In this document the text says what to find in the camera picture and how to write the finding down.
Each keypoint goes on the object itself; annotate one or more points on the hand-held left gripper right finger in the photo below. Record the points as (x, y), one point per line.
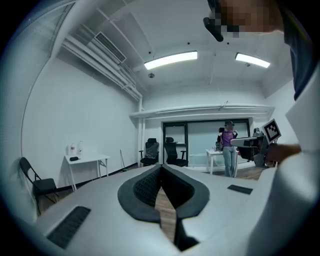
(225, 207)

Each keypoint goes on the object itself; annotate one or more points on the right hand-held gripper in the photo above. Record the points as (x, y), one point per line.
(271, 131)

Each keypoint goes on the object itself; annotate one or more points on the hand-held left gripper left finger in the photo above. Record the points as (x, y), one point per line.
(105, 200)

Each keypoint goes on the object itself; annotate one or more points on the person's right forearm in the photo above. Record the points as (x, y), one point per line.
(282, 152)

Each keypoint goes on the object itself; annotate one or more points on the small white table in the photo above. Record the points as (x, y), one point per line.
(212, 151)

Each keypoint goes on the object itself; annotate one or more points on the broom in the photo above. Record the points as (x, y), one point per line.
(123, 162)

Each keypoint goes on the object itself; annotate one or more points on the black framed glass partition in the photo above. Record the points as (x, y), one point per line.
(200, 140)

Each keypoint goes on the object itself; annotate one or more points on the white folding table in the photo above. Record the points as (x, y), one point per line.
(87, 158)

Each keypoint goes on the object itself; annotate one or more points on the black pouch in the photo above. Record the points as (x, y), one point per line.
(74, 158)

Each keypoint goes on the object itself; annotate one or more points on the large clear bottle red label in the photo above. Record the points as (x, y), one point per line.
(79, 148)

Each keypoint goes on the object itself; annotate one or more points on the black folding chair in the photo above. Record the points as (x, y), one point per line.
(45, 186)

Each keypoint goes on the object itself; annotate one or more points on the black office chair left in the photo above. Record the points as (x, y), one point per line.
(151, 152)

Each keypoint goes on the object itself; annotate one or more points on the black office chair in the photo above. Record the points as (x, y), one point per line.
(172, 152)
(151, 152)

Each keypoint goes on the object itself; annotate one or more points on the long ceiling light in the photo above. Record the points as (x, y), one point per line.
(252, 60)
(170, 60)

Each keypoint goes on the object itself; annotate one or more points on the person's dark shirt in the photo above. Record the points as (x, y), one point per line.
(300, 62)

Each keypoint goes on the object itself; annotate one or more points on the round smoke detector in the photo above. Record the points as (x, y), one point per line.
(151, 75)

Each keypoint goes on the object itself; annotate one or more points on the person's head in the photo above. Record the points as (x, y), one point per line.
(250, 15)

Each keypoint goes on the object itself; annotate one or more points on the white ceiling pipes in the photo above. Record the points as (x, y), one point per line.
(100, 67)

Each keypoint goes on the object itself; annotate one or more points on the white air vent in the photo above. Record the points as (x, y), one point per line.
(111, 47)

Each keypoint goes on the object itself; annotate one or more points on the white horizontal duct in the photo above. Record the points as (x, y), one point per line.
(200, 110)

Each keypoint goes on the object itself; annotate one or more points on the black head-worn camera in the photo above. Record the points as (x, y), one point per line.
(213, 30)

